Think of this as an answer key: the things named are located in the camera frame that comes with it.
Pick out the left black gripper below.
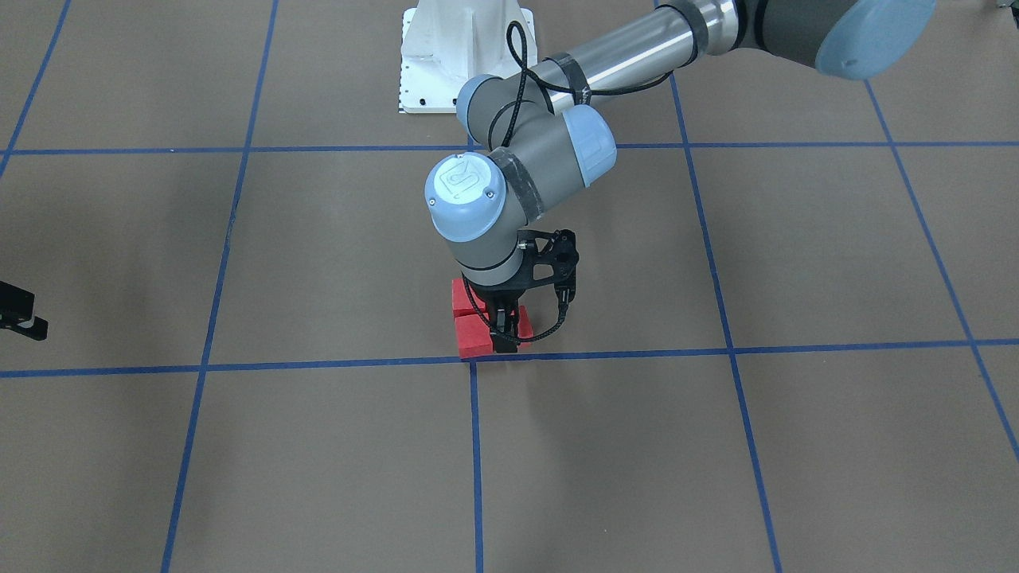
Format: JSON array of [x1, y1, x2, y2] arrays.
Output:
[[463, 275, 525, 354]]

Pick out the red block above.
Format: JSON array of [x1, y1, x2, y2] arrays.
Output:
[[454, 314, 494, 360], [451, 277, 474, 318], [516, 305, 535, 340]]

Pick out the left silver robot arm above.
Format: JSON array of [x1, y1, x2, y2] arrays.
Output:
[[424, 1, 935, 359]]

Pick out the brown paper table cover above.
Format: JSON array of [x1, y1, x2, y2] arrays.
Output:
[[1, 1, 1018, 572]]

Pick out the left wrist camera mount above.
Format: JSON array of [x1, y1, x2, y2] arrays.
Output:
[[516, 229, 580, 312]]

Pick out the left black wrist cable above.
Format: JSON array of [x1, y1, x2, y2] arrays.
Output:
[[462, 21, 677, 345]]

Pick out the white pedestal column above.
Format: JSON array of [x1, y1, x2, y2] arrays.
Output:
[[398, 1, 538, 114]]

